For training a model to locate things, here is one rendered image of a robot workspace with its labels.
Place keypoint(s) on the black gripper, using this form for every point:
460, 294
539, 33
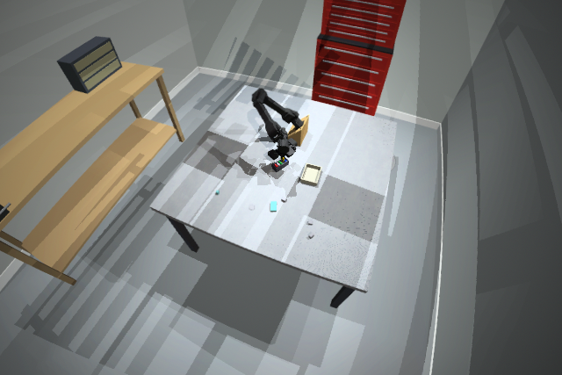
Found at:
274, 154

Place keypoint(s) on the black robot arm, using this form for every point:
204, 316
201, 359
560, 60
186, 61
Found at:
259, 98

